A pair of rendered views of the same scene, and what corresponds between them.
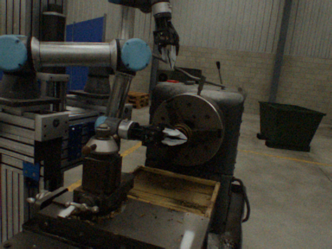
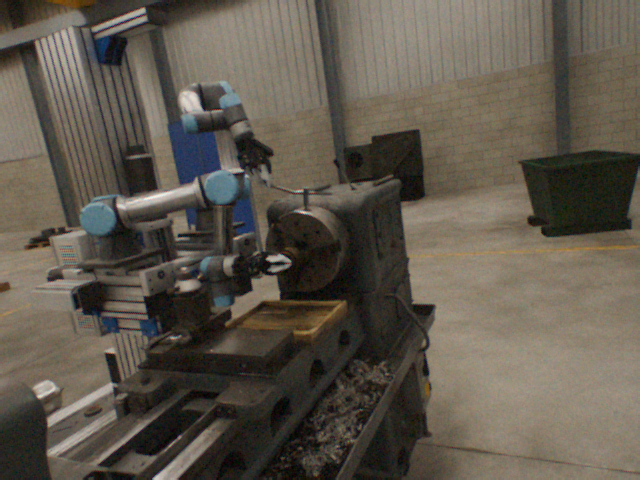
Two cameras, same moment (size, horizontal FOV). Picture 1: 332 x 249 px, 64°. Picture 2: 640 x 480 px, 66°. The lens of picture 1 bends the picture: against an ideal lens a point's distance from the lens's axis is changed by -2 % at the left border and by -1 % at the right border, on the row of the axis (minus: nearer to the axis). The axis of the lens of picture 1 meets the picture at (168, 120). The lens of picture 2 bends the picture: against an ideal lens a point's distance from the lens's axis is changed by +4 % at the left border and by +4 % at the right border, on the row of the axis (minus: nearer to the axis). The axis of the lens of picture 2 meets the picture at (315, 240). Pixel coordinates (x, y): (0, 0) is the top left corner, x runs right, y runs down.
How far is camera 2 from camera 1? 0.78 m
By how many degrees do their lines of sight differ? 11
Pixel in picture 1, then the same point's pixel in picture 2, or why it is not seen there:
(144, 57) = (230, 189)
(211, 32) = (423, 59)
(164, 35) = (248, 158)
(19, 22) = (104, 175)
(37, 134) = (144, 290)
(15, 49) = (103, 214)
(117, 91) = (219, 226)
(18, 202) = not seen: hidden behind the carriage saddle
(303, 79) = (623, 91)
